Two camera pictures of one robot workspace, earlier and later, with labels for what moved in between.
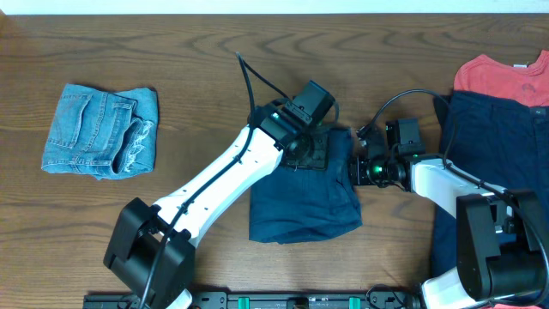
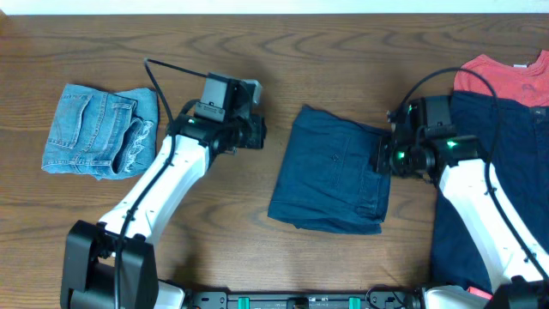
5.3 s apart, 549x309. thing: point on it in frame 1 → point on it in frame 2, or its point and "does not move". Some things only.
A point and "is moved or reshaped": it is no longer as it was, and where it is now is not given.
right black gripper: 356,172 → 383,154
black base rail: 264,299 does not move
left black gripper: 312,151 → 259,131
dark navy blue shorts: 293,205 is moved or reshaped
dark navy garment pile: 499,142 does not move
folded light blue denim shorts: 102,134 does not move
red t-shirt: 527,84 does not move
